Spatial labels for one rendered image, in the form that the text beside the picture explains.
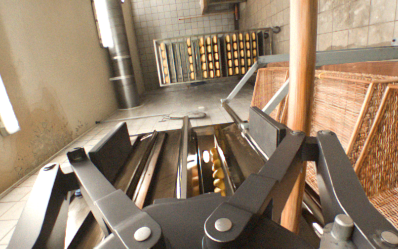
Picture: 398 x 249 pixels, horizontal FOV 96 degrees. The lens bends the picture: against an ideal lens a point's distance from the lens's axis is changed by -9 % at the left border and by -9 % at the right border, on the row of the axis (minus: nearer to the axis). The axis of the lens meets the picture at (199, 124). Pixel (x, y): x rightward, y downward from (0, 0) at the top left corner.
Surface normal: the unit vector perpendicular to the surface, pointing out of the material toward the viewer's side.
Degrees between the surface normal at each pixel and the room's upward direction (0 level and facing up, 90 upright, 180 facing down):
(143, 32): 90
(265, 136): 0
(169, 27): 90
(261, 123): 0
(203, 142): 90
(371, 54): 90
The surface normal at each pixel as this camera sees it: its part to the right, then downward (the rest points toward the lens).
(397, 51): 0.05, 0.31
